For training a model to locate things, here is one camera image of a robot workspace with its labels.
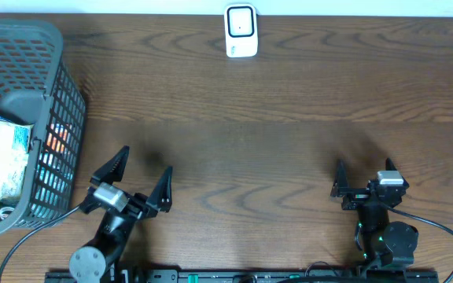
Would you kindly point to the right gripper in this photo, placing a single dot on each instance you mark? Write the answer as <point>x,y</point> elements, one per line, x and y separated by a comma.
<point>356,196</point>

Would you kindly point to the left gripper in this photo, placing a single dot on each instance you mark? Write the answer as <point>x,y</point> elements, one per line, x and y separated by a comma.
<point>163,204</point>

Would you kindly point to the orange tissue pack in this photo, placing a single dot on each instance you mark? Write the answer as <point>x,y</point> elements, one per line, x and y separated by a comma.
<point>58,138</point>

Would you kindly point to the green round-logo box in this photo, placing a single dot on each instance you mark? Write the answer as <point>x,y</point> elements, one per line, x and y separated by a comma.
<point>6,210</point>

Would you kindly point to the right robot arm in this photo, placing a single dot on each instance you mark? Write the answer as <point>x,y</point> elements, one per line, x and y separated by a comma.
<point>385,245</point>

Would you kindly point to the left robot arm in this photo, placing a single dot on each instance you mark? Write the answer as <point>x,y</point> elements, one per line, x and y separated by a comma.
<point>99,256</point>

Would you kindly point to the grey plastic mesh basket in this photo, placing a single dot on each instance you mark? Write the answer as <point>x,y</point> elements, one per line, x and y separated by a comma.
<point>36,89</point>

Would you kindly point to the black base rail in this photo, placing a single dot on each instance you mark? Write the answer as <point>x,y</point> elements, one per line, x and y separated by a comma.
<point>318,274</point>

